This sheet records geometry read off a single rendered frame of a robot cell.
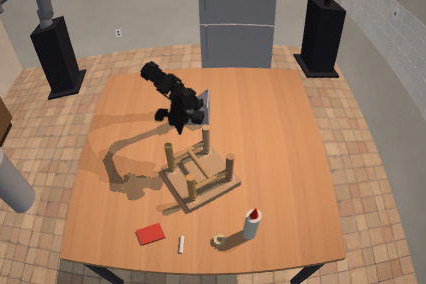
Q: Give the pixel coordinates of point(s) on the red flat rectangular pad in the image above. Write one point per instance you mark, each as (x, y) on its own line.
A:
(150, 234)

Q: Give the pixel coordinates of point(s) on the white cylinder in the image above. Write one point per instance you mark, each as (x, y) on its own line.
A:
(181, 244)

